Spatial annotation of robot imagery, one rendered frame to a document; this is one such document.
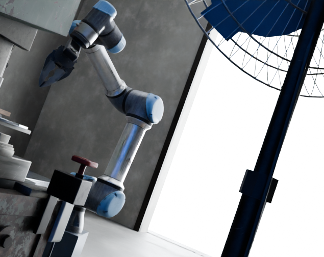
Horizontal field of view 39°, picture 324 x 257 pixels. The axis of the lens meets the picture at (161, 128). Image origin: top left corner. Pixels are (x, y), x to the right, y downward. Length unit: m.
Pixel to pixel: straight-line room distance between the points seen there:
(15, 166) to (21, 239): 0.21
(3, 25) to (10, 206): 0.46
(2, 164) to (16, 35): 0.35
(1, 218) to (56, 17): 0.54
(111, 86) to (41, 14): 0.74
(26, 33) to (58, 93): 5.56
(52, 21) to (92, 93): 5.35
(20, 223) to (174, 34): 5.28
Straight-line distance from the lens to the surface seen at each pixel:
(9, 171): 1.25
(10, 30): 1.31
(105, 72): 1.86
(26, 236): 1.36
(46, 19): 1.26
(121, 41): 1.68
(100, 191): 1.85
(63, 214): 1.42
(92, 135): 6.44
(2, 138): 1.18
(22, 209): 1.28
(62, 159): 6.61
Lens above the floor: 0.80
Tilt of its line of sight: 5 degrees up
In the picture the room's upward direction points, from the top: 20 degrees clockwise
